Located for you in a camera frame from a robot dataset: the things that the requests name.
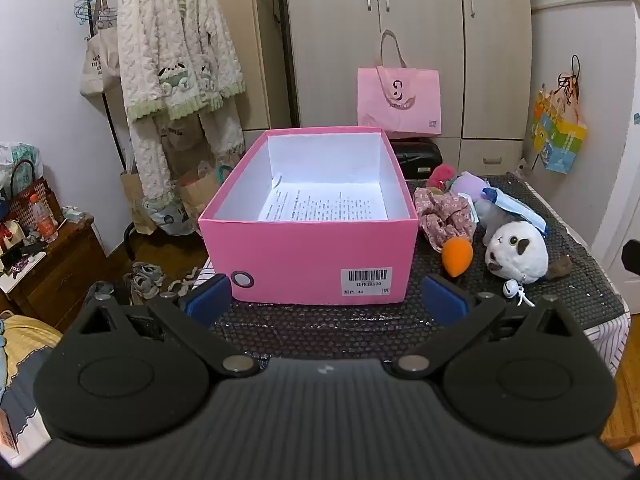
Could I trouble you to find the cream fluffy pajama jacket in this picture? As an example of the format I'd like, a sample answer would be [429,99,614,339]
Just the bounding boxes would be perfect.
[116,0,246,122]

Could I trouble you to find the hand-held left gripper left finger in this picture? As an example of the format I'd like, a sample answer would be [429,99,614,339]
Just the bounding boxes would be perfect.
[67,274,262,380]

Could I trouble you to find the colourful paper gift bag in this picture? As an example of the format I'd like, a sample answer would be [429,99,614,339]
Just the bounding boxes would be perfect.
[531,55,588,175]

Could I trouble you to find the black metal clothes rack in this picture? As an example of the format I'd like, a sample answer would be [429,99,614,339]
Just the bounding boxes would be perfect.
[86,0,301,262]

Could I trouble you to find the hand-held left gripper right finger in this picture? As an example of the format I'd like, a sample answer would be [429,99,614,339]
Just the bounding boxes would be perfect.
[391,275,586,380]

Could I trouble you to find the pink cardboard box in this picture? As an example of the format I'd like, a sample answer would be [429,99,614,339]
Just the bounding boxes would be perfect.
[198,128,419,306]

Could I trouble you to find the wooden nightstand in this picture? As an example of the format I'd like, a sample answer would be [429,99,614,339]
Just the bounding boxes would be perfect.
[0,212,108,333]

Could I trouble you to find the white plush dog toy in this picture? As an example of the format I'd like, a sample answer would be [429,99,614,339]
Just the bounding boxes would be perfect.
[484,221,574,307]

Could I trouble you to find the white door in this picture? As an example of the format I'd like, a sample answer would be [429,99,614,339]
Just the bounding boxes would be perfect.
[590,75,640,291]

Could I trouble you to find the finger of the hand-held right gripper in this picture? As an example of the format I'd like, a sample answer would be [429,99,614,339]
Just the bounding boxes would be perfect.
[620,237,640,279]

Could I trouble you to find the cream fluffy pajama pants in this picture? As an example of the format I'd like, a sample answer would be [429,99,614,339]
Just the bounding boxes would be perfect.
[127,97,246,237]

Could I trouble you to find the black hard suitcase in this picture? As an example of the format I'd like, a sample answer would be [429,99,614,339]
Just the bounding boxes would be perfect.
[390,139,445,179]

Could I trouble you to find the white green plastic bag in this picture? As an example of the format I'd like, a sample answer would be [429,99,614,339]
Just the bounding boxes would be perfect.
[0,141,40,191]

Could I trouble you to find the purple plush toy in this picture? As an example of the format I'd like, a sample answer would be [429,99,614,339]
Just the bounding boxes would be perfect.
[450,171,488,206]

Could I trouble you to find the tall light wooden panel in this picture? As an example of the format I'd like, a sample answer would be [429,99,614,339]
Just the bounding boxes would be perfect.
[240,0,293,133]

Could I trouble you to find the bunch of blue wire hangers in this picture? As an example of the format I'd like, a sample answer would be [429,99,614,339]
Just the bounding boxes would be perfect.
[74,0,102,27]

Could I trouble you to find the beige canvas tote bag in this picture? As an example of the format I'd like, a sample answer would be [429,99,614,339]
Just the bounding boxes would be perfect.
[80,0,121,97]

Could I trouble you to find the striped white cloth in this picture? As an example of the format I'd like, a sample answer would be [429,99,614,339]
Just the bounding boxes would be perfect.
[192,259,632,378]

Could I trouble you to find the yellow blanket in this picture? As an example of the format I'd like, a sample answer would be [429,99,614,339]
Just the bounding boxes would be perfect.
[0,310,66,396]

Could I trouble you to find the orange makeup sponge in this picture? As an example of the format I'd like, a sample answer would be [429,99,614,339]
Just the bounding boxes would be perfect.
[441,236,474,279]

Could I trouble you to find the pink floral cloth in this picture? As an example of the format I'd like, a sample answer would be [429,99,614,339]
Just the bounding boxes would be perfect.
[413,187,478,253]

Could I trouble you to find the black bubble wrap mat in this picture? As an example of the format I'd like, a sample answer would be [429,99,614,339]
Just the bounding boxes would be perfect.
[207,171,627,361]

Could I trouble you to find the orange drink bottle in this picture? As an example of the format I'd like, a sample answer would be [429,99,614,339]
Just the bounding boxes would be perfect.
[27,194,60,243]

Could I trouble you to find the printed paper sheet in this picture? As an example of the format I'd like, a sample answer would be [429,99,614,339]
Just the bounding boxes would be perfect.
[257,174,389,222]

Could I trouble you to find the grey sneaker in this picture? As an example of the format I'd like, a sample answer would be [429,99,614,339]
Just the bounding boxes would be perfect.
[123,261,166,291]
[130,280,164,306]

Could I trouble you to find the light wooden wardrobe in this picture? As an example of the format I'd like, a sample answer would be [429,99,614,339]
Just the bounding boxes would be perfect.
[280,0,533,177]

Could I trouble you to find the brown paper bag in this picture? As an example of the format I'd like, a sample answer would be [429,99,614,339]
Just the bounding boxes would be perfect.
[119,160,158,235]
[179,161,223,221]

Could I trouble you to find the pink strawberry plush toy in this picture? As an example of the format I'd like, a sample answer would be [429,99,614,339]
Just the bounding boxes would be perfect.
[426,164,457,192]

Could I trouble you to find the pink tote bag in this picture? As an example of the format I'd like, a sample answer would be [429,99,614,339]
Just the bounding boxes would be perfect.
[356,30,442,140]

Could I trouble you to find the checked woven basket bag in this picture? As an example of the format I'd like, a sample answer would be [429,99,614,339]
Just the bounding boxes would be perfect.
[7,160,66,226]

